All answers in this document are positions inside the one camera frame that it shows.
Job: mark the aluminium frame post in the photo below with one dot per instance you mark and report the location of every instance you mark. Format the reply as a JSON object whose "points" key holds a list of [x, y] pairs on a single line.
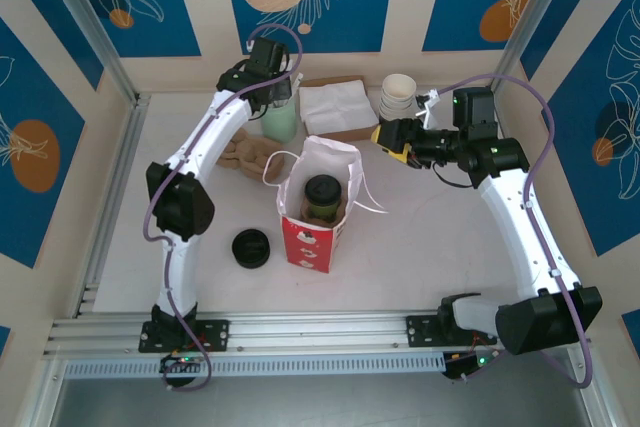
{"points": [[90, 22], [535, 12]]}

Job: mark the small electronics board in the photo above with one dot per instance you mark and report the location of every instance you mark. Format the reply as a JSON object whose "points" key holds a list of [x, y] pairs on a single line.
{"points": [[462, 364], [182, 361]]}

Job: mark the white wrapped straw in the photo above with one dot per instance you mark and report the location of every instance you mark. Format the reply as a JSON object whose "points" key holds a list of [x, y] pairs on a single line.
{"points": [[298, 81]]}

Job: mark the white paper napkins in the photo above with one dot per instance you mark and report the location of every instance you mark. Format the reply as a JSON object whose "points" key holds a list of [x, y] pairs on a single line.
{"points": [[335, 107]]}

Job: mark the mint green straw holder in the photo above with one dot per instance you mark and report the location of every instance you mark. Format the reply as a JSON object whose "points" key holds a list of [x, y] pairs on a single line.
{"points": [[280, 124]]}

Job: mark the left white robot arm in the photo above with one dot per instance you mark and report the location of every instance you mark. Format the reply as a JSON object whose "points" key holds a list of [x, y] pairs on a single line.
{"points": [[220, 122]]}

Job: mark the aluminium frame beam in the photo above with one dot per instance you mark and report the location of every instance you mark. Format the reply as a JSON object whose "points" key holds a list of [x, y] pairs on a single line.
{"points": [[120, 157], [600, 397]]}

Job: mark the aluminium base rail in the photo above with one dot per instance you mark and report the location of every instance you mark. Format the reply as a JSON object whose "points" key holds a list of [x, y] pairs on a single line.
{"points": [[320, 327]]}

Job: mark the red white paper bag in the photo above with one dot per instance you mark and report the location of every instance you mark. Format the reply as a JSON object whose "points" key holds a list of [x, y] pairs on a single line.
{"points": [[305, 247]]}

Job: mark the black plastic cup lid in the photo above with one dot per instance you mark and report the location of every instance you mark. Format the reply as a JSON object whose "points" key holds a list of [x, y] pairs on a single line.
{"points": [[322, 189], [250, 246], [252, 266]]}

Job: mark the cardboard napkin box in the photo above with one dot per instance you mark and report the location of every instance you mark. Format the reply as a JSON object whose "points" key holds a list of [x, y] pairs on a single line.
{"points": [[350, 134]]}

